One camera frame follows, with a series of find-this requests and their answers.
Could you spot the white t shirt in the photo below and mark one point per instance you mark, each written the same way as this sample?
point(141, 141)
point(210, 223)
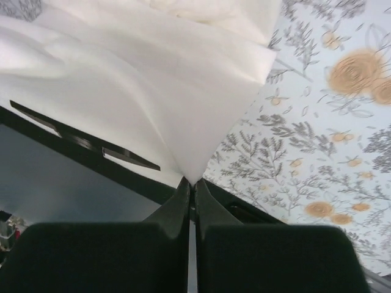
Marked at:
point(153, 86)

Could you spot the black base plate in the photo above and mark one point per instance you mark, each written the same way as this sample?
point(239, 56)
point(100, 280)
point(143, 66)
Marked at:
point(148, 188)

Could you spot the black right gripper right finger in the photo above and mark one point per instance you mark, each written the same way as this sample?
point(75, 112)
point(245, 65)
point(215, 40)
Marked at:
point(237, 257)

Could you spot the floral table cloth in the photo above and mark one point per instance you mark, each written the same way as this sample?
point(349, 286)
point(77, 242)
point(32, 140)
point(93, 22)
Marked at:
point(314, 146)

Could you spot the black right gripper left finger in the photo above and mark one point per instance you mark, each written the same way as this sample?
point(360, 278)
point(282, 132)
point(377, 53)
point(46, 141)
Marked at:
point(146, 256)

